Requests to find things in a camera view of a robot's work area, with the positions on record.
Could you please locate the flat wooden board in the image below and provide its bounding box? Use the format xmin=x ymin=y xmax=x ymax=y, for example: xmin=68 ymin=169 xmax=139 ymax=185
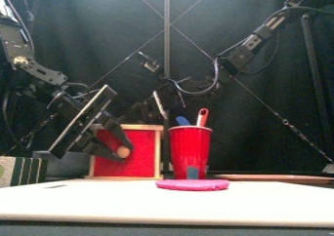
xmin=211 ymin=173 xmax=334 ymax=186

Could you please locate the blue tool handle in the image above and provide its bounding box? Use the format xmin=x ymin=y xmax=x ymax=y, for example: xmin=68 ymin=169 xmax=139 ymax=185
xmin=175 ymin=115 xmax=192 ymax=128

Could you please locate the grey block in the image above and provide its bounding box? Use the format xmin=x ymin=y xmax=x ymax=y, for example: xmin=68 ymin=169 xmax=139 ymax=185
xmin=31 ymin=149 xmax=92 ymax=178

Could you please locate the green white striped box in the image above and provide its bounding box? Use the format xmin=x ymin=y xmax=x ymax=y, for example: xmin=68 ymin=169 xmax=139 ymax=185
xmin=0 ymin=155 xmax=50 ymax=188

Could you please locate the diagonal brace wire with turnbuckle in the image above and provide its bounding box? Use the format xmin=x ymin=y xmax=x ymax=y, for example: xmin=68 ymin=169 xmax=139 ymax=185
xmin=127 ymin=0 xmax=334 ymax=165

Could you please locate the black cable loop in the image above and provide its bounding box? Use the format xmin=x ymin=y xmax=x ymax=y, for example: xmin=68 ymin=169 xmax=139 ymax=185
xmin=166 ymin=58 xmax=221 ymax=97

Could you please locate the round wooden drawer knob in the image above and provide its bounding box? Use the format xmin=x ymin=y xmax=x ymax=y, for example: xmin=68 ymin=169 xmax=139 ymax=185
xmin=116 ymin=145 xmax=132 ymax=159

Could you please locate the red wooden drawer box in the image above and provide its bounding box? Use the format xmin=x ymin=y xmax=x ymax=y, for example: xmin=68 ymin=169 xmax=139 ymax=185
xmin=86 ymin=123 xmax=166 ymax=179

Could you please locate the vertical metal frame pole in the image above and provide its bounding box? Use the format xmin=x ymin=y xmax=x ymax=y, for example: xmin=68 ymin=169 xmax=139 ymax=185
xmin=163 ymin=0 xmax=172 ymax=79

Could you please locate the flat pink dough disc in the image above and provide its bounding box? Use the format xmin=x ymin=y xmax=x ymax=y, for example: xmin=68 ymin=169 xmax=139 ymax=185
xmin=154 ymin=177 xmax=231 ymax=192

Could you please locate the white cutting board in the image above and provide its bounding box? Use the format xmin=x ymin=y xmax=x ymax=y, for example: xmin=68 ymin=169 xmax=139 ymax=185
xmin=0 ymin=177 xmax=334 ymax=229

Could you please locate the black frame post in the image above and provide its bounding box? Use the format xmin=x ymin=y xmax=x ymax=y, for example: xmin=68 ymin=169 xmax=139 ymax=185
xmin=301 ymin=13 xmax=334 ymax=156

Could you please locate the red plastic cup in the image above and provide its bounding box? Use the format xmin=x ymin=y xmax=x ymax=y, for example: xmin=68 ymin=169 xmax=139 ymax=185
xmin=167 ymin=125 xmax=214 ymax=181

